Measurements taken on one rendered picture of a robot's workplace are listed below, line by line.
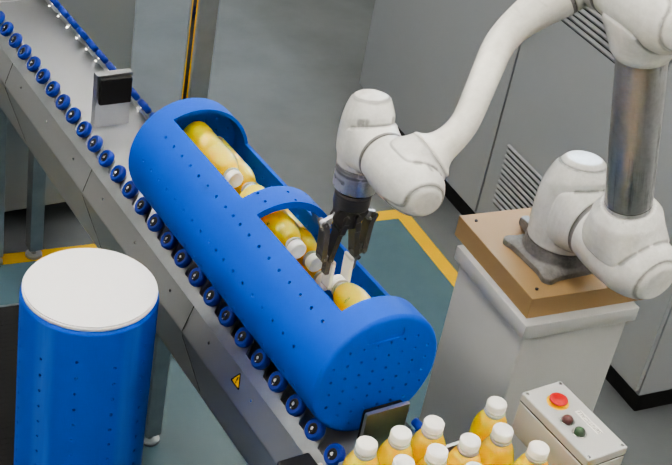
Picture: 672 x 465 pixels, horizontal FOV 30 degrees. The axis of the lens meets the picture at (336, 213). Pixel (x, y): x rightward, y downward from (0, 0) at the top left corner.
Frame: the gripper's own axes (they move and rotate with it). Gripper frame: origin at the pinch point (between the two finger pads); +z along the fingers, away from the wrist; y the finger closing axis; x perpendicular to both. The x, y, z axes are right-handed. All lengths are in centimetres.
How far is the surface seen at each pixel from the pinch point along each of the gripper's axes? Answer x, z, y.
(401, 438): 43.6, 3.7, 12.2
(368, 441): 42.0, 3.8, 18.3
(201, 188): -31.8, -3.6, 16.1
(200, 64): -116, 15, -27
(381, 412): 31.2, 9.9, 7.2
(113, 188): -74, 22, 17
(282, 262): 0.1, -5.5, 14.1
